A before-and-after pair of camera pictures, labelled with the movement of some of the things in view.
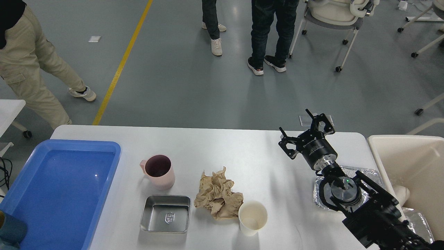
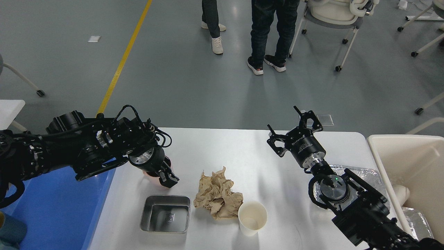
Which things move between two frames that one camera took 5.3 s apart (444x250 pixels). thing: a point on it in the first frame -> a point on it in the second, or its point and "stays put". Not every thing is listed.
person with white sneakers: x=210 y=22 stays put
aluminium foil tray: x=417 y=222 stays put
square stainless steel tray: x=170 y=214 stays put
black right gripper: x=317 y=150 -> x=301 y=142
